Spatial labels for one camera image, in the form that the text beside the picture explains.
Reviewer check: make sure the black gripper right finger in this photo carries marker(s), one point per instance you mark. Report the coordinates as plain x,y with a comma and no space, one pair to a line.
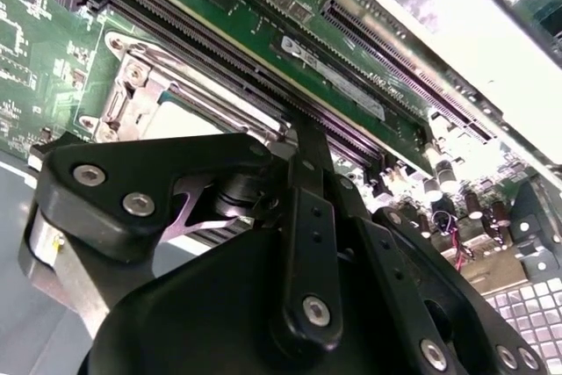
395,269

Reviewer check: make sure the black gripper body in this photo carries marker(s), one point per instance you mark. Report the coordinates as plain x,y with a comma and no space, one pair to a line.
197,326

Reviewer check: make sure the silver CPU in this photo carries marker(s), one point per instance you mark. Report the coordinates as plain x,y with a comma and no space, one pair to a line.
189,122

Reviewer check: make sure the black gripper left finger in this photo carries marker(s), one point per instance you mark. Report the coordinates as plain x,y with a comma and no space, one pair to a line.
110,217

